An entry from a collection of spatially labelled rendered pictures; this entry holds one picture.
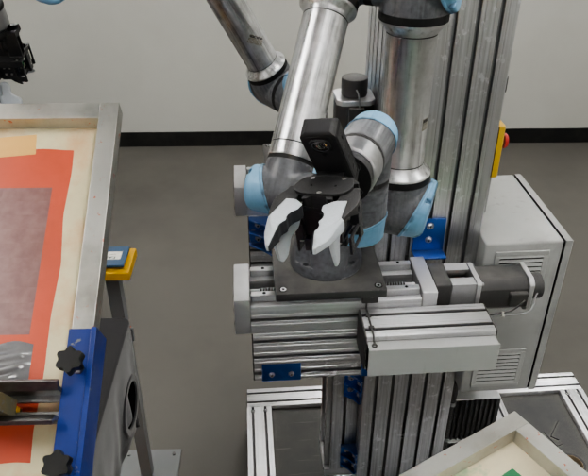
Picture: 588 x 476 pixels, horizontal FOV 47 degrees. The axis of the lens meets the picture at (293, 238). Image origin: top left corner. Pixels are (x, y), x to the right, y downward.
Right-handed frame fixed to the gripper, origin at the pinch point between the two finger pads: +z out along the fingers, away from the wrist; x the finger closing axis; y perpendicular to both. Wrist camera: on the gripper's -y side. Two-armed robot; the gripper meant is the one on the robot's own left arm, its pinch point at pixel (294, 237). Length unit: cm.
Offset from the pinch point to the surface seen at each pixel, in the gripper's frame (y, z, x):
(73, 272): 26, -25, 57
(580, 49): 106, -442, -37
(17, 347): 33, -11, 60
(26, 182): 14, -36, 72
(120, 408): 77, -39, 70
